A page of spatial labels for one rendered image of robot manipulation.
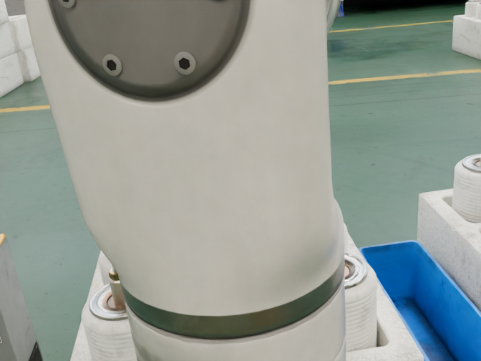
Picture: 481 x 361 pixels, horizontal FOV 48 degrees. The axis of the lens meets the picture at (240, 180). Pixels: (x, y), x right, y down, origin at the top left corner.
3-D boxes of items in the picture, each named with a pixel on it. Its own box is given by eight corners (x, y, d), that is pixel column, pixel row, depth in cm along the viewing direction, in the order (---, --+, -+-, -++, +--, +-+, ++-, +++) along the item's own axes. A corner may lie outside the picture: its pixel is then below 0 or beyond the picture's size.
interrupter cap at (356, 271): (287, 269, 63) (287, 264, 62) (339, 249, 66) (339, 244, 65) (326, 301, 56) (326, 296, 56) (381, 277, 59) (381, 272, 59)
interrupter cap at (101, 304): (101, 284, 63) (99, 278, 63) (163, 281, 63) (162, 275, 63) (80, 324, 57) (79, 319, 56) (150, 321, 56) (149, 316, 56)
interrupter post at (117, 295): (116, 295, 61) (111, 271, 60) (137, 294, 61) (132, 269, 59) (110, 309, 59) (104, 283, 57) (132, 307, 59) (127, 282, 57)
